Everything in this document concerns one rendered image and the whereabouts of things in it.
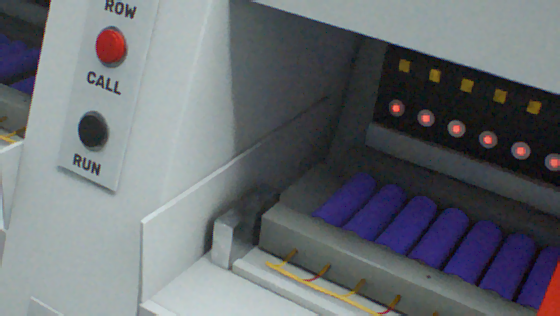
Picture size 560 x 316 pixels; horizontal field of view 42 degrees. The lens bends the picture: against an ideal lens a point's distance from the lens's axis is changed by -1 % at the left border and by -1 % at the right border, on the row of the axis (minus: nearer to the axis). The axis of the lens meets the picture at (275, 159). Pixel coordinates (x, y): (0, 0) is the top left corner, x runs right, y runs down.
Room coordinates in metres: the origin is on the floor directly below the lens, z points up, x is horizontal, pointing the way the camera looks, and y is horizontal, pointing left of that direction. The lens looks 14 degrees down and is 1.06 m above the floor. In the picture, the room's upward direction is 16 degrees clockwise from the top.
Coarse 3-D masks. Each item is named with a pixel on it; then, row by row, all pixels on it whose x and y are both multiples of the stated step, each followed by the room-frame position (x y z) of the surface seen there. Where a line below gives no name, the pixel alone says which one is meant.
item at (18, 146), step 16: (0, 0) 0.62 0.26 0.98; (16, 0) 0.61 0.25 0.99; (16, 16) 0.62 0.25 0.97; (32, 16) 0.61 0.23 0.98; (0, 128) 0.48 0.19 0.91; (16, 144) 0.37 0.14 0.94; (0, 160) 0.36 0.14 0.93; (16, 160) 0.37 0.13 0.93; (0, 176) 0.36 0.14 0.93; (16, 176) 0.37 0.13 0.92; (0, 192) 0.37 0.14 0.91; (0, 208) 0.39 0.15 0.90; (0, 224) 0.38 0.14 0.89; (0, 240) 0.38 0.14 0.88; (0, 256) 0.38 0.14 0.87
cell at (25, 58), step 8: (32, 48) 0.57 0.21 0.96; (8, 56) 0.55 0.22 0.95; (16, 56) 0.55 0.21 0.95; (24, 56) 0.55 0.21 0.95; (32, 56) 0.56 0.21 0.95; (0, 64) 0.53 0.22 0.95; (8, 64) 0.54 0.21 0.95; (16, 64) 0.54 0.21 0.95; (24, 64) 0.55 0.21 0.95; (32, 64) 0.56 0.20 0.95; (0, 72) 0.53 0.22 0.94; (8, 72) 0.54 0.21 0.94; (16, 72) 0.54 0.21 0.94; (0, 80) 0.53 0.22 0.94
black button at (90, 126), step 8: (88, 120) 0.35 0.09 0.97; (96, 120) 0.35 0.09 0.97; (80, 128) 0.35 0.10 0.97; (88, 128) 0.35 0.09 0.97; (96, 128) 0.35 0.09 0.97; (104, 128) 0.35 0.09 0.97; (80, 136) 0.35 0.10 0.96; (88, 136) 0.35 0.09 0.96; (96, 136) 0.35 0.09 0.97; (104, 136) 0.35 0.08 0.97; (88, 144) 0.35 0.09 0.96; (96, 144) 0.35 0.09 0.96
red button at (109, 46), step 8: (104, 32) 0.35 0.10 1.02; (112, 32) 0.35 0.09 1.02; (104, 40) 0.35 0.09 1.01; (112, 40) 0.35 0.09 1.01; (120, 40) 0.35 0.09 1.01; (96, 48) 0.35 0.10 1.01; (104, 48) 0.35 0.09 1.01; (112, 48) 0.35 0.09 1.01; (120, 48) 0.35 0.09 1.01; (104, 56) 0.35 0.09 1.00; (112, 56) 0.35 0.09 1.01; (120, 56) 0.35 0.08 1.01
